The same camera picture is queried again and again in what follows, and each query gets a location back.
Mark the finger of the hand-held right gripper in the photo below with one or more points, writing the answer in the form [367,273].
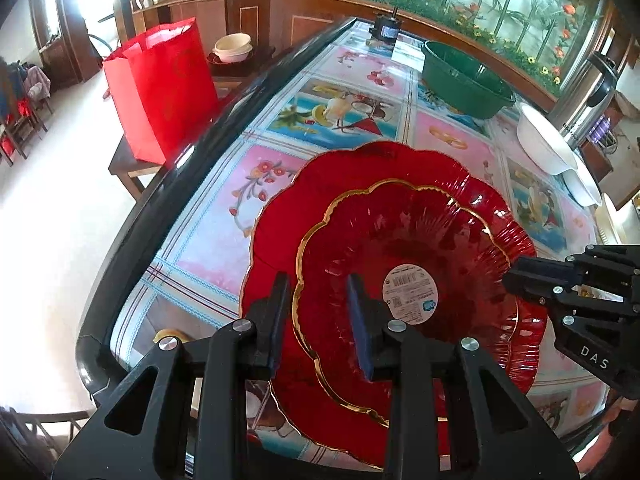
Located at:
[530,277]

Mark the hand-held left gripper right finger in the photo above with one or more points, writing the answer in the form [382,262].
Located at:
[359,330]

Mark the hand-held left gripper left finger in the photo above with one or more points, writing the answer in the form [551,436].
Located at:
[278,320]

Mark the large red scalloped plate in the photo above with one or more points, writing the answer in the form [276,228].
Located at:
[280,240]

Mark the small red scalloped plate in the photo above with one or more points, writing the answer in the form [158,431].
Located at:
[400,240]

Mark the white bowl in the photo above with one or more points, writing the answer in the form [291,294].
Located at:
[585,185]
[542,142]

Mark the green plastic basin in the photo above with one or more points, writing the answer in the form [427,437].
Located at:
[462,80]

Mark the yellow round object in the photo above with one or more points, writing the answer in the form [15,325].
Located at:
[170,339]

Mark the purple bottles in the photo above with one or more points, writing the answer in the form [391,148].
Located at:
[601,130]

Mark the stainless steel kettle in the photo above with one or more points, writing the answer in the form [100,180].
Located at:
[580,105]

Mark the black rimmed dining table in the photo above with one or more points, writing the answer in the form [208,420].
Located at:
[165,180]

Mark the brown wooden stool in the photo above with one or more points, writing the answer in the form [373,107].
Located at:
[130,165]

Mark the printed plastic tablecloth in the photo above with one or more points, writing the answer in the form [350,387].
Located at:
[350,110]

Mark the red paper bag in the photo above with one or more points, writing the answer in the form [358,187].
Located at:
[160,90]

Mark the dark wooden chair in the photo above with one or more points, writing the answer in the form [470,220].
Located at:
[45,435]

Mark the cream bowl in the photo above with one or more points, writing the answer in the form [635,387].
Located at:
[235,56]
[232,41]

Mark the small black electric motor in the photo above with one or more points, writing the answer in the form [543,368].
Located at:
[382,30]

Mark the brown wooden sideboard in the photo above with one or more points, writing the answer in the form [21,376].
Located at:
[200,15]

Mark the pile of clothes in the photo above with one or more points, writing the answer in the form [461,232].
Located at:
[27,90]

